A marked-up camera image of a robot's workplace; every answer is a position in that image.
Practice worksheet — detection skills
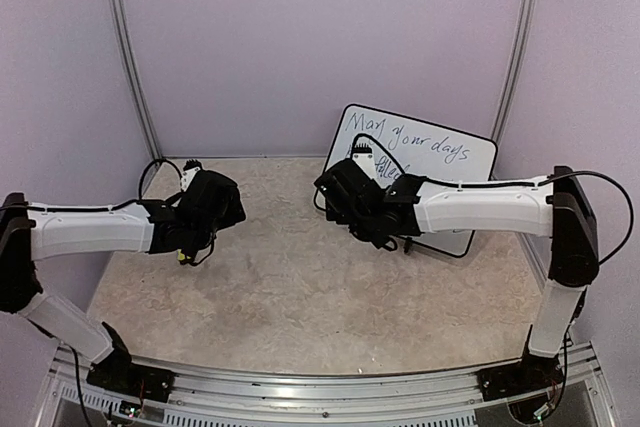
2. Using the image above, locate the yellow black whiteboard eraser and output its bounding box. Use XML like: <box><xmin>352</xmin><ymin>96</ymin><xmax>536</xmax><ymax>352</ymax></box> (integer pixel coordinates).
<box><xmin>177</xmin><ymin>250</ymin><xmax>189</xmax><ymax>265</ymax></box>

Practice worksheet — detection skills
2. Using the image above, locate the white whiteboard with black frame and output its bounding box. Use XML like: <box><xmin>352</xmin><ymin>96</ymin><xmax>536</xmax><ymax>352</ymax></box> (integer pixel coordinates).
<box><xmin>324</xmin><ymin>103</ymin><xmax>499</xmax><ymax>259</ymax></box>

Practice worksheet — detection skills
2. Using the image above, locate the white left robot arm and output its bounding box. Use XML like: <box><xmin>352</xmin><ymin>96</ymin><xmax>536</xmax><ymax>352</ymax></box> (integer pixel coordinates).
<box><xmin>1</xmin><ymin>166</ymin><xmax>246</xmax><ymax>392</ymax></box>

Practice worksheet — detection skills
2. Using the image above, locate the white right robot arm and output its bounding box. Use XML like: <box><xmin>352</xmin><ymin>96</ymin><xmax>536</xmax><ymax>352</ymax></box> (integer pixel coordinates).
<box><xmin>314</xmin><ymin>158</ymin><xmax>599</xmax><ymax>391</ymax></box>

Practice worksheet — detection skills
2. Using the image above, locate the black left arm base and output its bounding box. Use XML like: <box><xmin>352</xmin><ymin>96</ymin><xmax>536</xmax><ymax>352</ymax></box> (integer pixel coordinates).
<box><xmin>87</xmin><ymin>322</ymin><xmax>175</xmax><ymax>417</ymax></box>

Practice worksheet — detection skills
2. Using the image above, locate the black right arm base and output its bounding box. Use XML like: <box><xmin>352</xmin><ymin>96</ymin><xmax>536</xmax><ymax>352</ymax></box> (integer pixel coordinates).
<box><xmin>476</xmin><ymin>338</ymin><xmax>568</xmax><ymax>426</ymax></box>

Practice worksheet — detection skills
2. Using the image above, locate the black whiteboard stand foot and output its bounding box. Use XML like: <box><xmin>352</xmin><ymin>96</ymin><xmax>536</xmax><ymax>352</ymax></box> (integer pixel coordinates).
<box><xmin>403</xmin><ymin>237</ymin><xmax>415</xmax><ymax>255</ymax></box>

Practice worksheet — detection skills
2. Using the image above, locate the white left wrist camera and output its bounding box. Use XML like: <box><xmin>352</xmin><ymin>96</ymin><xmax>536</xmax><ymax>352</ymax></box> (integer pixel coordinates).
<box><xmin>180</xmin><ymin>159</ymin><xmax>202</xmax><ymax>192</ymax></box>

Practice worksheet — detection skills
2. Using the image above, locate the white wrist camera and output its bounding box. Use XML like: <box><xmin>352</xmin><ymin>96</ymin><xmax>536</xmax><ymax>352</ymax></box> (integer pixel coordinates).
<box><xmin>180</xmin><ymin>159</ymin><xmax>202</xmax><ymax>192</ymax></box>
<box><xmin>350</xmin><ymin>143</ymin><xmax>377</xmax><ymax>180</ymax></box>

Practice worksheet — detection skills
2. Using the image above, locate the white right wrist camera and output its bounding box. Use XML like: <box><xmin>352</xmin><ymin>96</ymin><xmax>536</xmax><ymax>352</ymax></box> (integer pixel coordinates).
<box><xmin>350</xmin><ymin>143</ymin><xmax>377</xmax><ymax>180</ymax></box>

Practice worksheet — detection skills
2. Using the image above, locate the black left camera cable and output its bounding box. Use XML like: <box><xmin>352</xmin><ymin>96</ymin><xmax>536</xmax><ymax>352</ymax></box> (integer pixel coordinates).
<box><xmin>137</xmin><ymin>157</ymin><xmax>186</xmax><ymax>208</ymax></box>

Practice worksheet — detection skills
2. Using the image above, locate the aluminium front rail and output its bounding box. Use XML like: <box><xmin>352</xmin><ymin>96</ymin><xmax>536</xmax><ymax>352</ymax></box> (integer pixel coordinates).
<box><xmin>34</xmin><ymin>341</ymin><xmax>616</xmax><ymax>427</ymax></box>

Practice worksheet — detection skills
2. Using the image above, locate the aluminium corner post left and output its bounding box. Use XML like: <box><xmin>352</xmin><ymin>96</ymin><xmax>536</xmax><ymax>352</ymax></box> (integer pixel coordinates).
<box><xmin>108</xmin><ymin>0</ymin><xmax>163</xmax><ymax>159</ymax></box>

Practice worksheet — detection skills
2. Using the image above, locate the aluminium corner post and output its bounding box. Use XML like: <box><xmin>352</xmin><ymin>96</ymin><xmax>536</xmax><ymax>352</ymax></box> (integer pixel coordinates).
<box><xmin>491</xmin><ymin>0</ymin><xmax>536</xmax><ymax>145</ymax></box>
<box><xmin>108</xmin><ymin>0</ymin><xmax>163</xmax><ymax>159</ymax></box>

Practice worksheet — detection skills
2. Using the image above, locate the aluminium corner post right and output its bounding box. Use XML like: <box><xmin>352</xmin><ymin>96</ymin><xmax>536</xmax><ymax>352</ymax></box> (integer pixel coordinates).
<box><xmin>491</xmin><ymin>0</ymin><xmax>536</xmax><ymax>145</ymax></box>

